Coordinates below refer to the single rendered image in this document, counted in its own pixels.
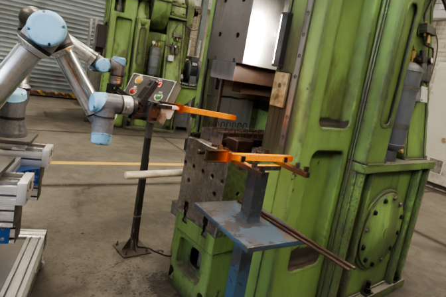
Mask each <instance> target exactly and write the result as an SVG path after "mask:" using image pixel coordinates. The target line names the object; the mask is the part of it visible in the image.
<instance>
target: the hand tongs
mask: <svg viewBox="0 0 446 297"><path fill-rule="evenodd" d="M237 202H238V203H239V204H242V200H238V201H237ZM261 216H262V217H263V218H264V219H266V220H268V221H269V222H271V223H272V224H274V225H276V226H277V227H278V228H280V229H282V230H284V231H285V232H286V233H288V234H290V235H291V236H293V237H294V238H296V239H298V240H299V241H301V242H302V243H304V244H306V245H307V246H309V247H310V248H312V249H314V250H315V251H316V252H318V253H320V254H322V255H323V256H324V257H326V258H328V259H329V260H331V261H332V262H334V263H336V264H337V265H339V266H340V267H342V268H344V269H345V270H347V271H348V272H349V271H350V268H352V269H353V270H355V269H356V267H355V266H354V265H352V264H350V263H348V262H347V261H345V260H344V259H342V258H340V257H338V256H337V255H335V254H334V253H332V252H330V251H329V250H327V249H325V248H324V247H322V246H320V245H319V244H317V243H315V242H314V241H312V240H310V239H309V238H307V237H306V236H304V235H302V234H300V233H299V232H297V231H296V230H294V229H292V228H290V227H289V226H287V225H286V224H284V223H282V222H281V221H279V220H278V219H276V218H274V217H272V216H270V215H269V214H267V213H265V212H263V211H261ZM268 217H269V218H268ZM271 219H272V220H271ZM275 221H276V222H277V223H276V222H275ZM279 224H280V225H279ZM281 225H282V226H283V227H282V226H281ZM284 227H285V228H284ZM286 228H287V229H288V230H287V229H286ZM289 230H290V231H289ZM291 231H292V232H294V233H295V234H294V233H292V232H291ZM297 235H298V236H299V237H298V236H297ZM301 237H302V238H303V239H302V238H301ZM305 240H306V241H308V242H309V243H308V242H306V241H305ZM310 243H311V244H310ZM312 244H313V245H314V246H313V245H312ZM315 246H316V247H315ZM317 247H318V248H319V249H318V248H317ZM320 249H321V250H322V251H321V250H320ZM323 251H324V252H325V253H324V252H323ZM326 253H328V254H329V255H330V256H329V255H328V254H326ZM331 256H332V257H334V258H336V259H337V260H339V261H340V262H342V263H340V262H339V261H337V260H336V259H334V258H332V257H331ZM343 263H344V264H343ZM345 265H347V266H348V267H350V268H348V267H347V266H345Z"/></svg>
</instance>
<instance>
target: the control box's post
mask: <svg viewBox="0 0 446 297"><path fill-rule="evenodd" d="M153 125H154V123H150V122H147V123H146V128H145V138H144V143H143V152H142V157H141V166H140V171H146V170H147V164H148V159H149V151H150V146H151V138H152V134H153ZM144 187H145V180H141V179H139V180H138V185H137V194H136V199H135V208H134V213H133V214H134V215H135V216H138V215H140V214H141V205H142V200H143V191H144ZM139 219H140V217H133V223H132V228H131V247H130V249H132V246H133V239H136V241H137V232H138V227H139Z"/></svg>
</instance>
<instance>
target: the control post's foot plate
mask: <svg viewBox="0 0 446 297"><path fill-rule="evenodd" d="M137 245H138V246H141V247H145V245H144V244H143V243H142V242H141V241H140V240H139V238H138V242H137ZM137 245H136V239H133V246H132V249H130V247H131V237H130V238H129V239H128V240H127V241H124V242H120V243H118V241H117V243H113V244H112V246H113V247H114V249H115V250H116V251H117V252H118V253H119V254H120V255H121V256H122V257H123V258H124V259H128V258H132V257H140V256H143V255H148V254H152V252H151V251H150V250H149V249H148V247H146V248H139V247H137Z"/></svg>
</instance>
